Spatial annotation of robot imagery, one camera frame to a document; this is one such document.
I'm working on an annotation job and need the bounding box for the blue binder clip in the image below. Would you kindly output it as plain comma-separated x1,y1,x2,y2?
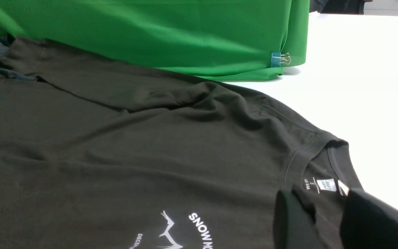
270,53,292,68

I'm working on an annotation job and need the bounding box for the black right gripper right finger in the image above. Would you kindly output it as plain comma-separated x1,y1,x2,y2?
340,188,398,249

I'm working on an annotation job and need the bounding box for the dark gray long-sleeve top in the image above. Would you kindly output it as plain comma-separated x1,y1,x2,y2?
0,36,362,249

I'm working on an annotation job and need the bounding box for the green backdrop cloth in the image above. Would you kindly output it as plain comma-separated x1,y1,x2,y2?
0,0,311,81

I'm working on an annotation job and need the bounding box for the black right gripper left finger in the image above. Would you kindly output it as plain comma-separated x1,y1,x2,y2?
273,190,324,249

